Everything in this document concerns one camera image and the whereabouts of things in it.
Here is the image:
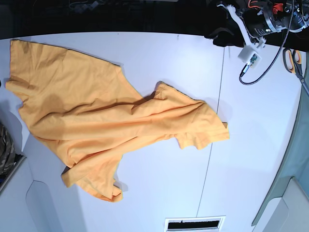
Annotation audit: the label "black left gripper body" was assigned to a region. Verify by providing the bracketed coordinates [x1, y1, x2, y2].
[216, 0, 287, 46]

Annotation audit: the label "orange t-shirt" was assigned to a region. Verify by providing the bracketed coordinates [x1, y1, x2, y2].
[5, 40, 229, 202]

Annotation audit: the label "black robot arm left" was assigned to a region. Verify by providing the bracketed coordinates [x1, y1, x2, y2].
[204, 0, 309, 51]

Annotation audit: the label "white vent grille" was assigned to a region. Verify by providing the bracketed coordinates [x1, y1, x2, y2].
[164, 216, 226, 232]

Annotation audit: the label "camouflage cloth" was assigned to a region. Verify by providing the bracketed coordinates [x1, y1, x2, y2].
[0, 124, 15, 175]

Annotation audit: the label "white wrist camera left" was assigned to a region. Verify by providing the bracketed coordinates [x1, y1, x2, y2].
[238, 46, 262, 68]

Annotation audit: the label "braided black camera cable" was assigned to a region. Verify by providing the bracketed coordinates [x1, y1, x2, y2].
[239, 0, 296, 86]

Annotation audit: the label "orange handled scissors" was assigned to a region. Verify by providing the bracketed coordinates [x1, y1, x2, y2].
[282, 48, 309, 96]

